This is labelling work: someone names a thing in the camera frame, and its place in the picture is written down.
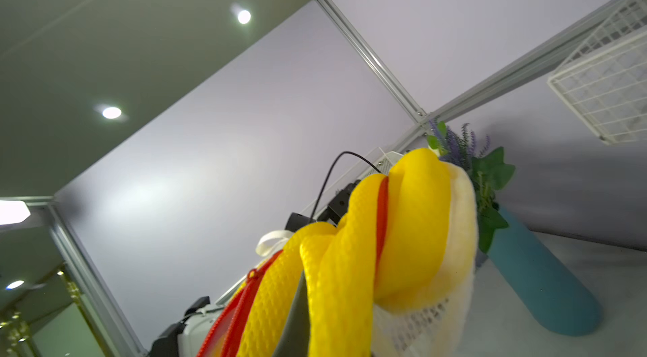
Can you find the white wire wall basket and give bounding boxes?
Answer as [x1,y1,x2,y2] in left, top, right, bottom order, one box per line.
[548,0,646,144]

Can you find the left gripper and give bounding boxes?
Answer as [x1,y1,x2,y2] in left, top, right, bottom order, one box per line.
[285,180,360,232]

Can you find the artificial green plant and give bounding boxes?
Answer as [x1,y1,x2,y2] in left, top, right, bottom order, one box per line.
[427,118,516,254]

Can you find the yellow mesh laundry bag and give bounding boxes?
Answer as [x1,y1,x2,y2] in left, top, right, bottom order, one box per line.
[199,148,478,356]

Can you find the teal vase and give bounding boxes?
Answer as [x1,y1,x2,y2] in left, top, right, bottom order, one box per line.
[488,208,603,337]

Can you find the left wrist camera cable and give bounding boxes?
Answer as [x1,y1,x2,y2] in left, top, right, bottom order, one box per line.
[307,150,383,222]

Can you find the white mesh corner shelf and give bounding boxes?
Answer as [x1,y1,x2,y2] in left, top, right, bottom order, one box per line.
[314,147,404,217]

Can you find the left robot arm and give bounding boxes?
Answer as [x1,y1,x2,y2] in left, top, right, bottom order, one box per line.
[148,180,360,357]

